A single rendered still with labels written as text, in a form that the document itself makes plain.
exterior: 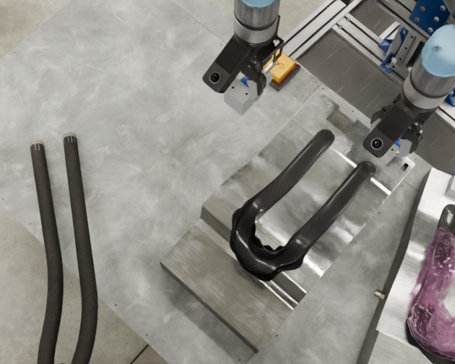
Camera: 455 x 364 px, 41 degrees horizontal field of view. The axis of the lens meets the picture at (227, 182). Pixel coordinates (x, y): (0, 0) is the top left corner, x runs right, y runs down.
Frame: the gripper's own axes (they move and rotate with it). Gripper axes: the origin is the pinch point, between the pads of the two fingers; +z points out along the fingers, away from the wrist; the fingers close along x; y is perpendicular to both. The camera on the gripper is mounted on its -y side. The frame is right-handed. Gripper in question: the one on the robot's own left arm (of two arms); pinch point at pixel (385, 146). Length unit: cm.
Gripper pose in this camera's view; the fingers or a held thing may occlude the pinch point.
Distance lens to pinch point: 130.5
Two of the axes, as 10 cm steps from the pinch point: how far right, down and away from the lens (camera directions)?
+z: -0.3, 3.5, 9.3
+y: 6.6, -6.9, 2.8
